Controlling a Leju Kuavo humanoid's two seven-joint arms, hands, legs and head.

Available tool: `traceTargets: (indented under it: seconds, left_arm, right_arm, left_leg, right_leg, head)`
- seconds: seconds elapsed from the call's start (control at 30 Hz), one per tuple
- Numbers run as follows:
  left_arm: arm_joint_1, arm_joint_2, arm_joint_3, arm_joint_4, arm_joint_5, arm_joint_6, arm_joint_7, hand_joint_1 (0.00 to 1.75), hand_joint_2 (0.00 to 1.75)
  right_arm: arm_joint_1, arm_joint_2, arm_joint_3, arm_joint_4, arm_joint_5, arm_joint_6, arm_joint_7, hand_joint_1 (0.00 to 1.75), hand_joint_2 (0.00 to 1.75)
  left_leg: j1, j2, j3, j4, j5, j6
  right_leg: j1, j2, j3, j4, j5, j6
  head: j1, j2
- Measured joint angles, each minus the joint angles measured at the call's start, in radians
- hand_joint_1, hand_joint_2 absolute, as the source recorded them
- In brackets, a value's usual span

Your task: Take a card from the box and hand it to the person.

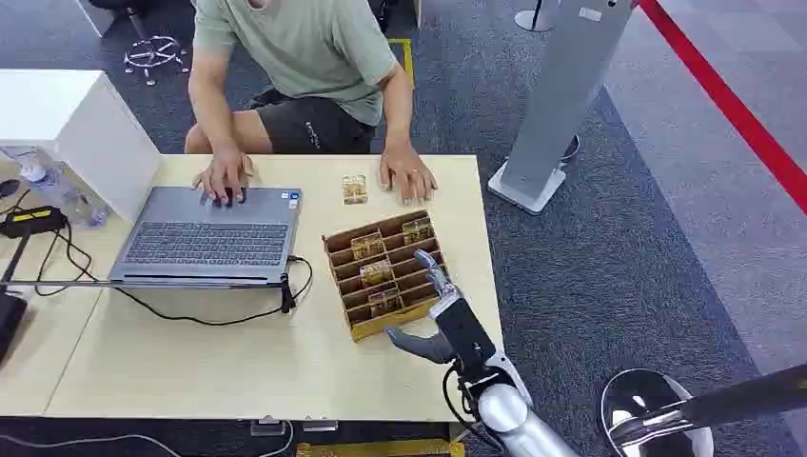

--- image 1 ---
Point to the black block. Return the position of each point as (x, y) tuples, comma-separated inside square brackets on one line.
[(9, 321)]

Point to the clear table clamp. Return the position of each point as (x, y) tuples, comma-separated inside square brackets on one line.
[(267, 427), (319, 424)]

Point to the person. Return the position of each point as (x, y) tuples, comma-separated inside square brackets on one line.
[(296, 57)]

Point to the person's left hand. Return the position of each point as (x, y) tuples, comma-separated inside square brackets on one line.
[(408, 171)]

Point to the chrome office chair base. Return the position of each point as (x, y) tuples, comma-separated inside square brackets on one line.
[(153, 55)]

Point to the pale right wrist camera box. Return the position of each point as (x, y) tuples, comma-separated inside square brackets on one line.
[(504, 371)]

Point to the chrome stanchion base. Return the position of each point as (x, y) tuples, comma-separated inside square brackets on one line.
[(536, 19)]

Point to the white box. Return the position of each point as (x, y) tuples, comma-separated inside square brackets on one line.
[(69, 120)]

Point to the wooden card box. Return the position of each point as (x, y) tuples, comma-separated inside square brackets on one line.
[(359, 325)]

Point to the grey pillar stand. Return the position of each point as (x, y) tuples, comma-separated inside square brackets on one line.
[(564, 88)]

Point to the person's hand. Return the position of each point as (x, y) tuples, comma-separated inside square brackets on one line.
[(408, 171), (224, 171)]

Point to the red barrier belt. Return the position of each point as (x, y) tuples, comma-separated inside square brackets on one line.
[(731, 107)]

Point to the thin grey rod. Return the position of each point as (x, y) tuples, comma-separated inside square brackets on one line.
[(63, 283)]

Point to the small black round object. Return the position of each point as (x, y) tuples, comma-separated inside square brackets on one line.
[(7, 188)]

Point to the clear plastic bottle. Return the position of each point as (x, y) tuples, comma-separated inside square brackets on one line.
[(60, 186)]

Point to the gold printed card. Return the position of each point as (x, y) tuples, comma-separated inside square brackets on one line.
[(385, 303), (417, 231), (368, 246), (355, 189), (376, 273)]

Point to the yellow floor frame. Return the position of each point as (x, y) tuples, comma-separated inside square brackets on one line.
[(406, 60)]

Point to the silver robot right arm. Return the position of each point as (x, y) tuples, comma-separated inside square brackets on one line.
[(511, 416)]

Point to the grey laptop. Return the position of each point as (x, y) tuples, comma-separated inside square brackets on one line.
[(208, 243)]

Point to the person's right hand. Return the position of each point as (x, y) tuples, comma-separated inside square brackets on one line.
[(224, 171)]

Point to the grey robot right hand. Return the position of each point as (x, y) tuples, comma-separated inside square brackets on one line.
[(463, 331)]

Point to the black device with yellow label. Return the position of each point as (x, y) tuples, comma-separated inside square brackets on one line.
[(31, 221)]

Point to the yellow base plate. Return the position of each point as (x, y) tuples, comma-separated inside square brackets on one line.
[(378, 450)]

